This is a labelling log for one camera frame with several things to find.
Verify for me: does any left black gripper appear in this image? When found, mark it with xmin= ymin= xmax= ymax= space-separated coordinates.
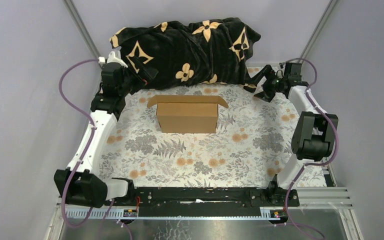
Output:
xmin=117 ymin=56 xmax=157 ymax=97

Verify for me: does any black blanket with tan flowers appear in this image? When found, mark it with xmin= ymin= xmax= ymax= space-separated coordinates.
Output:
xmin=109 ymin=17 xmax=261 ymax=93

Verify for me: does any floral patterned table mat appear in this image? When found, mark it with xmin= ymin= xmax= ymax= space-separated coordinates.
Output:
xmin=74 ymin=66 xmax=328 ymax=188

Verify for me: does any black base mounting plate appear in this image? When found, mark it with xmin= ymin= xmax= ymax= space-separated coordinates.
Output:
xmin=115 ymin=187 xmax=300 ymax=217

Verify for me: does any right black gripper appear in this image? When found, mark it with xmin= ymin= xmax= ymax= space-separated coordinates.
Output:
xmin=245 ymin=65 xmax=286 ymax=103

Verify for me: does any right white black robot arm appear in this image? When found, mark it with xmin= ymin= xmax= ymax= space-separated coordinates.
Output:
xmin=254 ymin=59 xmax=339 ymax=206

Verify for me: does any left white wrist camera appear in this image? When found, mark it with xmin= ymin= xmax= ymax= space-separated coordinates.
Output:
xmin=106 ymin=50 xmax=129 ymax=68

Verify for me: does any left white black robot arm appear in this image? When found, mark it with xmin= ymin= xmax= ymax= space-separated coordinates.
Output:
xmin=53 ymin=56 xmax=158 ymax=208

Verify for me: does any aluminium frame rail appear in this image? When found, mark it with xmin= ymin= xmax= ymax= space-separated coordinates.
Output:
xmin=56 ymin=185 xmax=354 ymax=221

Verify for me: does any brown cardboard box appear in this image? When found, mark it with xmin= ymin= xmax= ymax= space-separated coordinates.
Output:
xmin=147 ymin=95 xmax=229 ymax=134

